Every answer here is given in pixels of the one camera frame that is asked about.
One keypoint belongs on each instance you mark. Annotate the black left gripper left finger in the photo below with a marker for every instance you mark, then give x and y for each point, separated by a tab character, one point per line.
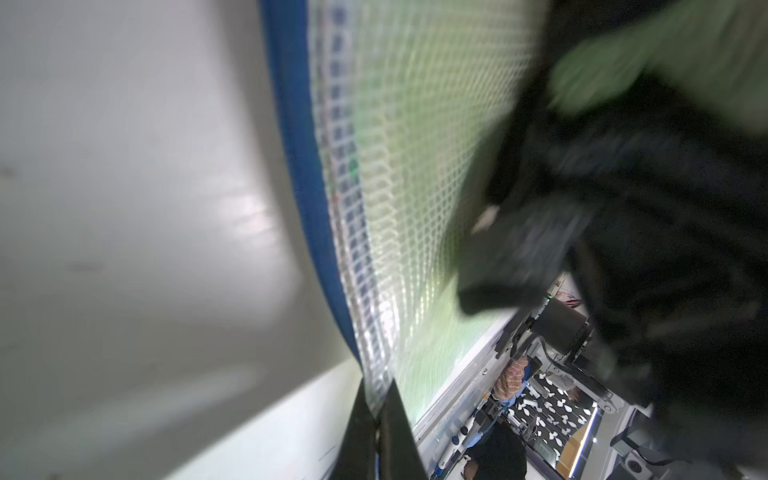
356	459

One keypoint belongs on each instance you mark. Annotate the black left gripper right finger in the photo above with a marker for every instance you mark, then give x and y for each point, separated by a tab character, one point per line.
399	457

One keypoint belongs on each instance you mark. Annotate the green and grey cleaning cloth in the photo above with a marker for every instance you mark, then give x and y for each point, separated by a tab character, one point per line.
673	93

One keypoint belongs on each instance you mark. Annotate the light green document bag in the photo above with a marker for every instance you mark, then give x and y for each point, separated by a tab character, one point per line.
392	113

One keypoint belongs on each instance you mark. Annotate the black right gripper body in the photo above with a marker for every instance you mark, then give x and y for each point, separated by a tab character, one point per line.
677	284

